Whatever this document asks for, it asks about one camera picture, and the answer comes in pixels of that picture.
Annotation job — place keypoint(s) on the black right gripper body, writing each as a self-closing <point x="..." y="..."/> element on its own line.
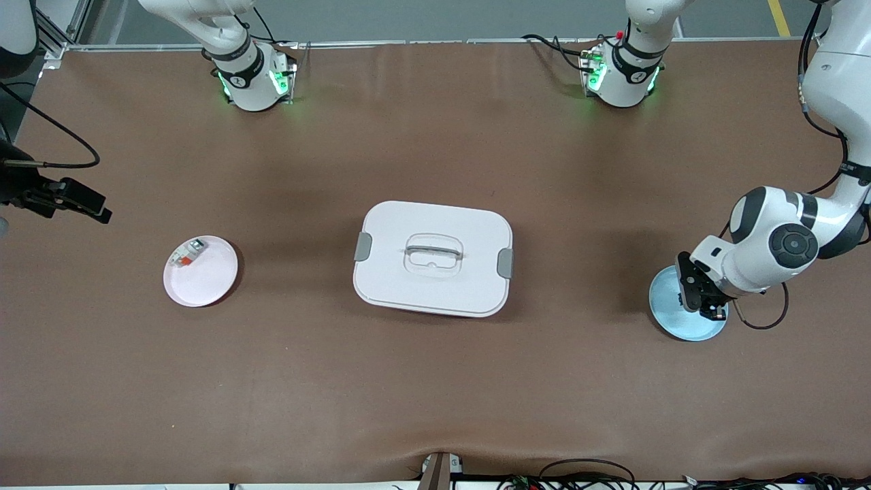
<point x="20" y="182"/>

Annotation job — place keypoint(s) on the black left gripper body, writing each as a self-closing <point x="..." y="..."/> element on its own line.
<point x="708" y="295"/>

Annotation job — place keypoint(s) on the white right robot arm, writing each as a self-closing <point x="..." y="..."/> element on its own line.
<point x="248" y="82"/>

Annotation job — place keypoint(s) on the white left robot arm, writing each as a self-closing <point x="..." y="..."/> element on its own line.
<point x="769" y="231"/>

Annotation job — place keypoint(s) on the white lidded box grey clips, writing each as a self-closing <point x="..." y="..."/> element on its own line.
<point x="408" y="286"/>

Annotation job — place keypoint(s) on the light blue round plate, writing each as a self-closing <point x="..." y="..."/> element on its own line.
<point x="670" y="321"/>

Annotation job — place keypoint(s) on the small orange white object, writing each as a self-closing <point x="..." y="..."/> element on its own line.
<point x="187" y="254"/>

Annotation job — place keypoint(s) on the pale pink round plate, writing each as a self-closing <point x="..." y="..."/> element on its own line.
<point x="204" y="279"/>

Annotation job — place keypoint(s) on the brown leatherette table cover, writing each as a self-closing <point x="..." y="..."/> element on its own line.
<point x="435" y="381"/>

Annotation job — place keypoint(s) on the aluminium frame profile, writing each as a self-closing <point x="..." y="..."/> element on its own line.
<point x="58" y="37"/>

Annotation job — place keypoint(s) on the brown camera post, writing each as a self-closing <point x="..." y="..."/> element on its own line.
<point x="434" y="476"/>

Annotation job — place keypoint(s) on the silver table edge rail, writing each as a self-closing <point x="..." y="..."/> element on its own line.
<point x="408" y="43"/>

